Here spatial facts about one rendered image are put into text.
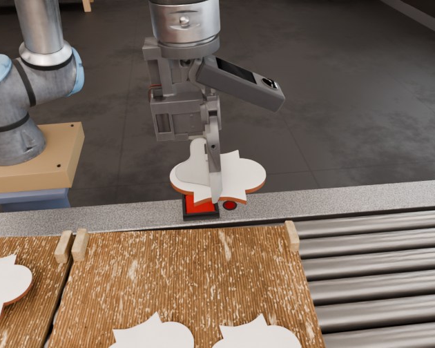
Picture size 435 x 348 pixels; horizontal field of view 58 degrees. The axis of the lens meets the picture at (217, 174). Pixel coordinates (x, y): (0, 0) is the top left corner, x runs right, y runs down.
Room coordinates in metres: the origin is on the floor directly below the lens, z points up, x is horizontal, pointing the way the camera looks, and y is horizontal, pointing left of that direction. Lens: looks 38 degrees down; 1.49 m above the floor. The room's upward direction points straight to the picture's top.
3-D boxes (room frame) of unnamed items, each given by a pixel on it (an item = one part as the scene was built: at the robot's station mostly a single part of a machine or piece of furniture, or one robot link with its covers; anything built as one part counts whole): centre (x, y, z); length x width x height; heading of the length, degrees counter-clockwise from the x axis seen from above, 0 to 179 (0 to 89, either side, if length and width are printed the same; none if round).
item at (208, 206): (0.62, 0.04, 0.92); 0.06 x 0.06 x 0.01; 7
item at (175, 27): (0.44, 0.03, 1.36); 0.08 x 0.08 x 0.05
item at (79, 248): (0.49, 0.25, 0.95); 0.06 x 0.02 x 0.03; 3
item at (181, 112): (0.45, 0.04, 1.28); 0.09 x 0.08 x 0.12; 93
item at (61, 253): (0.48, 0.28, 0.95); 0.06 x 0.02 x 0.03; 2
